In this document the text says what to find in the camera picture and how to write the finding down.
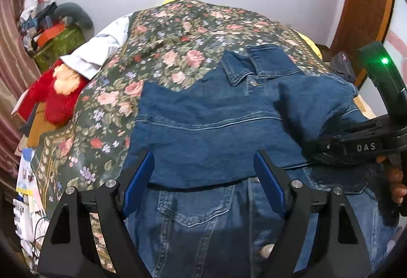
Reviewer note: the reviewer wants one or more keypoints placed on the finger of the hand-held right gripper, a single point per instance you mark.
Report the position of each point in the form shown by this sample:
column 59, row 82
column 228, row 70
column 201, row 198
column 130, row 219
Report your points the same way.
column 327, row 150
column 365, row 127

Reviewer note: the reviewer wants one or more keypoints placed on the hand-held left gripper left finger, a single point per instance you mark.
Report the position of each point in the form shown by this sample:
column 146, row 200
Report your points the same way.
column 140, row 182

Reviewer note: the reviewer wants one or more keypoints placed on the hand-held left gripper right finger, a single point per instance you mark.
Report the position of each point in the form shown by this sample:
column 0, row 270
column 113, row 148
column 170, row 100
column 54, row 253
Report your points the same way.
column 270, row 182

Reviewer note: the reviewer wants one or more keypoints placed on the blue denim jacket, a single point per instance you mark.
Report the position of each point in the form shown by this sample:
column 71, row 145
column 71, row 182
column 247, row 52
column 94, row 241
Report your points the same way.
column 206, row 138

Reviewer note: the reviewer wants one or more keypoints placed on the pile of clothes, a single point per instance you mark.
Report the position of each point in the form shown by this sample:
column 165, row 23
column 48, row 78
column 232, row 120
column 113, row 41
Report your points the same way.
column 35, row 17

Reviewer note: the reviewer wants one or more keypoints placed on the person's right hand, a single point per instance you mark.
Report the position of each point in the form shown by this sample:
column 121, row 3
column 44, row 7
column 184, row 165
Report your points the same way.
column 396, row 182

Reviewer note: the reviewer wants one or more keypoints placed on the grey backpack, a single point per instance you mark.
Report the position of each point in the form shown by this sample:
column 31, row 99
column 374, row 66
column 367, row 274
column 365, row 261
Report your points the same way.
column 341, row 64

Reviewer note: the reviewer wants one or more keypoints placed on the white sliding wardrobe door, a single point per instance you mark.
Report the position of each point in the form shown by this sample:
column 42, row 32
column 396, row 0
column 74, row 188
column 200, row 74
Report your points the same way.
column 397, row 29

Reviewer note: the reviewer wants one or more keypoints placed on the yellow bed sheet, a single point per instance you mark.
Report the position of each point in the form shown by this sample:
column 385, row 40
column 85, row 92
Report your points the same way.
column 313, row 45

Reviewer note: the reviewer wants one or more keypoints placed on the pile of papers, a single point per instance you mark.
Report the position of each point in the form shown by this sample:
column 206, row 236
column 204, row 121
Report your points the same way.
column 27, row 182

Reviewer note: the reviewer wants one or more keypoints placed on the red plush toy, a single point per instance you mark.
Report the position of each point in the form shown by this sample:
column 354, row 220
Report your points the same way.
column 57, row 103

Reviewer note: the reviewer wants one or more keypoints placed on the brown cardboard box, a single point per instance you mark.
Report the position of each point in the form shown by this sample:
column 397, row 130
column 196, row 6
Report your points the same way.
column 38, row 128

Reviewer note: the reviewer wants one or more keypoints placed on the white cloth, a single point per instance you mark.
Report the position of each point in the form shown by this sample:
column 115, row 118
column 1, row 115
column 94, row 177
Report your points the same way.
column 101, row 49

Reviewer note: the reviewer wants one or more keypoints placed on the floral blanket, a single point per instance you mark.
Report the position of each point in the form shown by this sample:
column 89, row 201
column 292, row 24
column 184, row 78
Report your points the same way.
column 165, row 42

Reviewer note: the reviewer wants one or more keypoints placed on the green floral box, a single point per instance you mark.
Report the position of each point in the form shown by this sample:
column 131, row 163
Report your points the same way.
column 57, row 47

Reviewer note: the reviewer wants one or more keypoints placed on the orange box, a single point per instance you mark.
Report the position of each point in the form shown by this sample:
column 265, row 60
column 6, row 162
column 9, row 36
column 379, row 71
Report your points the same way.
column 51, row 34

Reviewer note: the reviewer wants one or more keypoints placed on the grey plush pillow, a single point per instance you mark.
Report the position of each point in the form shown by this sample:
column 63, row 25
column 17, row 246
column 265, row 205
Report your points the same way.
column 73, row 10

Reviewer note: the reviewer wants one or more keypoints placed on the striped curtain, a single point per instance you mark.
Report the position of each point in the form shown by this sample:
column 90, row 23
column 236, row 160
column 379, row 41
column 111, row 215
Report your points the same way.
column 12, row 42

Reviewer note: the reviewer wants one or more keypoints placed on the wooden bed frame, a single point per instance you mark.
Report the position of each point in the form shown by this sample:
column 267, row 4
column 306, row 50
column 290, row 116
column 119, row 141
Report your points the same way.
column 365, row 107

